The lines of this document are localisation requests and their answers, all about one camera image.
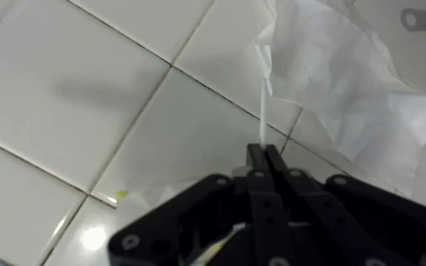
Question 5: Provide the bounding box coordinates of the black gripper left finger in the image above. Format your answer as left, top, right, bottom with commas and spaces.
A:
108, 143, 293, 266

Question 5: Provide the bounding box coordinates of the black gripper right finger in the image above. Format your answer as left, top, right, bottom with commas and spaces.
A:
263, 144, 426, 266

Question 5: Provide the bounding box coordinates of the white plastic bag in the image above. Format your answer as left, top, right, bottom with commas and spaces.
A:
250, 0, 426, 214

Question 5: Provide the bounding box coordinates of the black measuring cup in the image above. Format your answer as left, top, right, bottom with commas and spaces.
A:
399, 5, 426, 56

